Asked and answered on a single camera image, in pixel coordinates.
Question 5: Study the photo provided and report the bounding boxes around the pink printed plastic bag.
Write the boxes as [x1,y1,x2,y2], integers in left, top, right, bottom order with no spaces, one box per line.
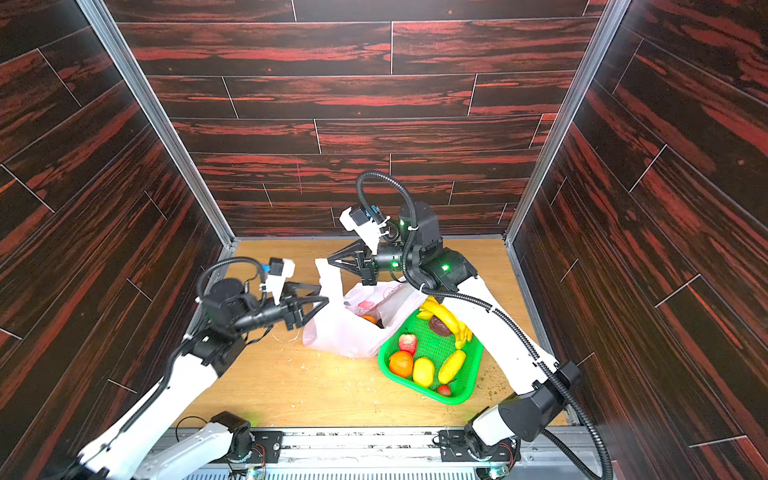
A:
[302,258,426,358]

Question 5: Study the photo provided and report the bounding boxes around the dark brown fake date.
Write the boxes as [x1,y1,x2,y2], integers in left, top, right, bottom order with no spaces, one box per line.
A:
[428,316,453,337]

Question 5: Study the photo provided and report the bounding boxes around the metal front rail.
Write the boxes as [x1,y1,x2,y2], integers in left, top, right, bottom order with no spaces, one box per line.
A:
[187,426,583,479]

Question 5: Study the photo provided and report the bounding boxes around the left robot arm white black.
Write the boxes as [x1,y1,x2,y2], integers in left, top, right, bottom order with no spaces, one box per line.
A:
[57,278,328,479]

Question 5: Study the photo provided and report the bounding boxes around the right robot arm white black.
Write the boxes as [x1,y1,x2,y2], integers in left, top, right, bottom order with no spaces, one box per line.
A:
[328,202,613,479]

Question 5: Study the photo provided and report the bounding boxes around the green plastic perforated basket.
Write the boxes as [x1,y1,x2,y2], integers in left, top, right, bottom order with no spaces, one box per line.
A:
[378,310,484,405]

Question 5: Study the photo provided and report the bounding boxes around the red fake dragon fruit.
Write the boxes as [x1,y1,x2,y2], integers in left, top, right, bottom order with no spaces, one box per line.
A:
[356,300,378,316]

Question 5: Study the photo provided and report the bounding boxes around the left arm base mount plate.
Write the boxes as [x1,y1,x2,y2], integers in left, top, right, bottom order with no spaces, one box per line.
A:
[217,429,284,464]

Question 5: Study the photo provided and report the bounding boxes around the yellow fake banana bunch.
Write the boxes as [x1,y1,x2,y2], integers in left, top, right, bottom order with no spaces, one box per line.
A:
[417,297,473,350]

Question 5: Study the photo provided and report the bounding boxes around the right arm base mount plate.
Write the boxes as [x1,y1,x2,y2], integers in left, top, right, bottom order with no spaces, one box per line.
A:
[432,428,521,465]

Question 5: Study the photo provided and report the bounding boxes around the red pink fake apple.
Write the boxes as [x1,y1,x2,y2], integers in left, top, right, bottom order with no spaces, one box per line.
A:
[398,333,418,356]

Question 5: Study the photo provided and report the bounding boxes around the yellow fake lemon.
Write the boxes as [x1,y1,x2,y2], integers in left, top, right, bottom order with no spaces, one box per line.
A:
[412,357,435,389]

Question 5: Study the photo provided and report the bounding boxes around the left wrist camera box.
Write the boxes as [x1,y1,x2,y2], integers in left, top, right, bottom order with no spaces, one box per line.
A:
[262,257,296,305]

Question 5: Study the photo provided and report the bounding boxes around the small yellow fake banana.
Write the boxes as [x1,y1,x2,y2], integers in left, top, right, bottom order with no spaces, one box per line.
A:
[438,350,467,384]

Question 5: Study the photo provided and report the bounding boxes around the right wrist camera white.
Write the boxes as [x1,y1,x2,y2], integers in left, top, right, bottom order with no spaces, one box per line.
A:
[339,205,390,255]

